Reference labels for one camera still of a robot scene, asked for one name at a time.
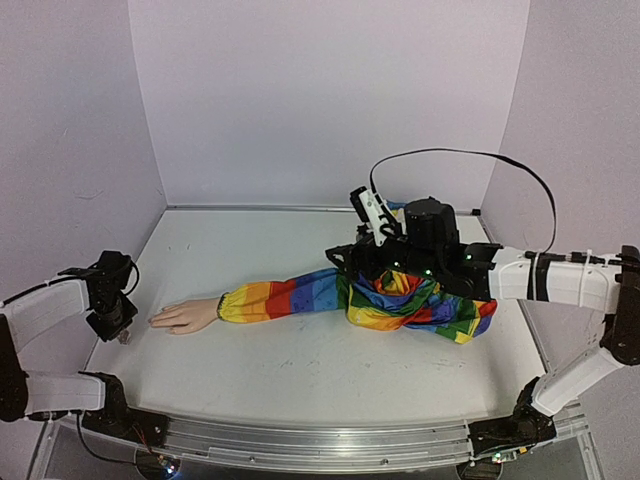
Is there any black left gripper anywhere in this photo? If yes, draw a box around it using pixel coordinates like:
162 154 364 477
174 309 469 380
87 291 139 342

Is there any clear glitter nail polish bottle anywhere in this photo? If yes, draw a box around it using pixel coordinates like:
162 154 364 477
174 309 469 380
117 330 131 345

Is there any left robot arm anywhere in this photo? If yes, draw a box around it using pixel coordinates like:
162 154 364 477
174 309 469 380
1 250 140 437

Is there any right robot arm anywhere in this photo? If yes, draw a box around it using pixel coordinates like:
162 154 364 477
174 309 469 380
326 189 639 454

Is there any rainbow striped sleeve cloth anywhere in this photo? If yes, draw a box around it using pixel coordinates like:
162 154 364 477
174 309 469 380
217 268 498 344

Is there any mannequin hand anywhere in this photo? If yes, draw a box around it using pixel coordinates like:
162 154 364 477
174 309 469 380
150 298 220 335

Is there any black left camera cable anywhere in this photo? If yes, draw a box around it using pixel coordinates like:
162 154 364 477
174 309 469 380
124 259 141 299

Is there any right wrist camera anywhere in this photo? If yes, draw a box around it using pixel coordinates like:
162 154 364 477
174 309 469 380
349 186 405 247

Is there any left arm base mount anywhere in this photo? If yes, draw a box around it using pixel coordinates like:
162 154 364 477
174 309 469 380
81 372 169 449

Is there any aluminium front rail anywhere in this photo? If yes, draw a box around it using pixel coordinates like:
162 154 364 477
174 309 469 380
49 379 596 474

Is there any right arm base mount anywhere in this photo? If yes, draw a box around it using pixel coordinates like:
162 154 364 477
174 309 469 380
468 377 557 460

